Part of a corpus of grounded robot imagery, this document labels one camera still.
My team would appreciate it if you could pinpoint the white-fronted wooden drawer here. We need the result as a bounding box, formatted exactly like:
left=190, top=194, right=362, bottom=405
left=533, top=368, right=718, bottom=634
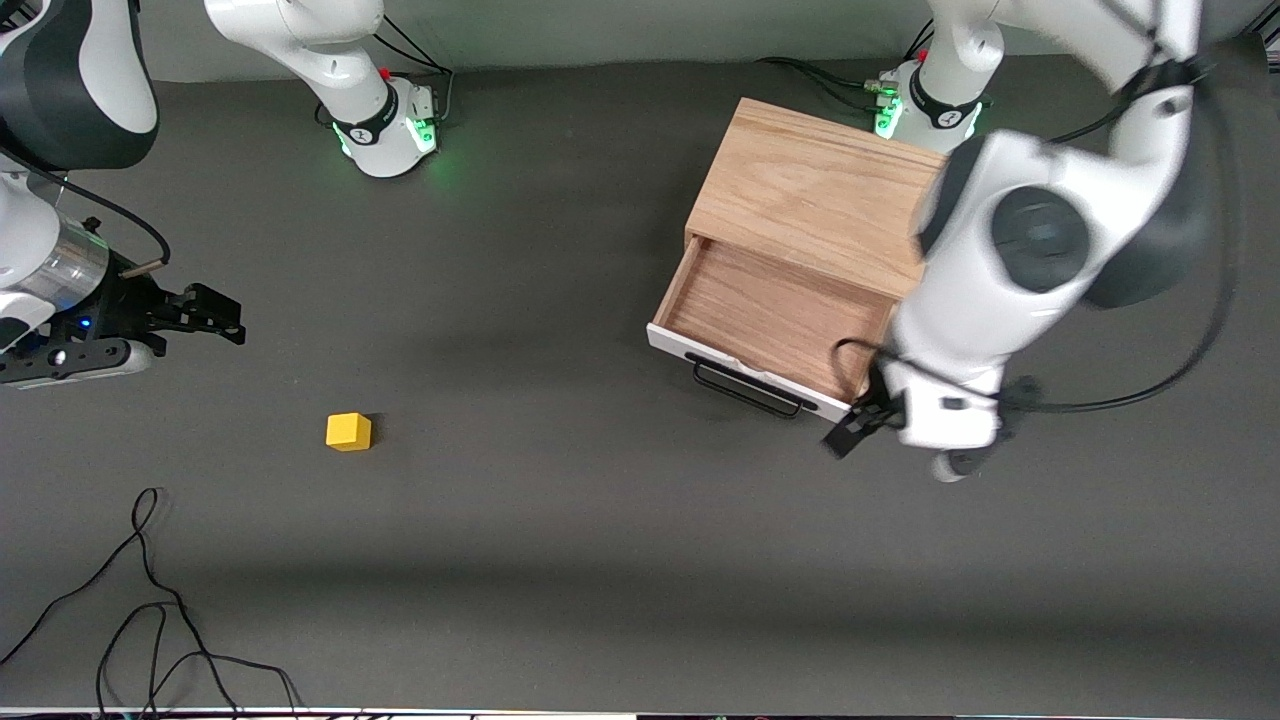
left=647, top=237, right=901, bottom=421

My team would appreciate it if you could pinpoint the black metal drawer handle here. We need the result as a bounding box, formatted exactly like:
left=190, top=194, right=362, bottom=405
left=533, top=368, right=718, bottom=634
left=685, top=352, right=816, bottom=419

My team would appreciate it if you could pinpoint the wooden drawer cabinet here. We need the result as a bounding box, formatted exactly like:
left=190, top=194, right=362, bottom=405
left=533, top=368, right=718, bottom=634
left=683, top=97, right=956, bottom=301

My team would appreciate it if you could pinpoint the dark grey table mat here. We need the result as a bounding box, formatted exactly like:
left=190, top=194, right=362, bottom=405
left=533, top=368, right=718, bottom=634
left=0, top=30, right=1280, bottom=716

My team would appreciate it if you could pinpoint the black cable with tan tag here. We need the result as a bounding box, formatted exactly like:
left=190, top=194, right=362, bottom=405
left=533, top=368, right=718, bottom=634
left=0, top=145, right=173, bottom=281

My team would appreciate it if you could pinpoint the thin black loose cable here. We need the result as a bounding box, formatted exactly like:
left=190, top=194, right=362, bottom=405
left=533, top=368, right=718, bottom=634
left=0, top=487, right=303, bottom=719

